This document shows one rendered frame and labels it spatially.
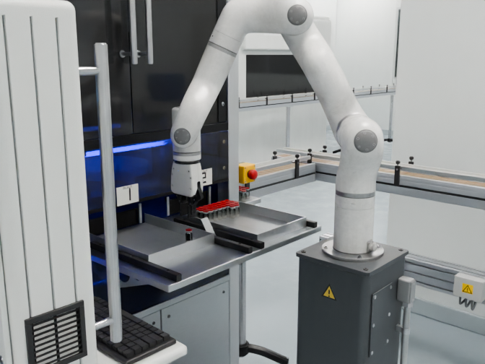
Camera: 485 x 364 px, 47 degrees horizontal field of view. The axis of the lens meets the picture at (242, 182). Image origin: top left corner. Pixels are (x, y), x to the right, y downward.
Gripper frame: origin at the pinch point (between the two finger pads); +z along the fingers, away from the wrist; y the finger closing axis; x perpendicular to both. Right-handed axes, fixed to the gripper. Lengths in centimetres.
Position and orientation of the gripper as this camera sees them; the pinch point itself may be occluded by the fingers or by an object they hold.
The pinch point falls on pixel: (188, 209)
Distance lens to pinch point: 174.1
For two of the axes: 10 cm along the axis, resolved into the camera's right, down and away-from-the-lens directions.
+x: 6.7, -1.7, 7.3
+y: 7.5, 1.5, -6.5
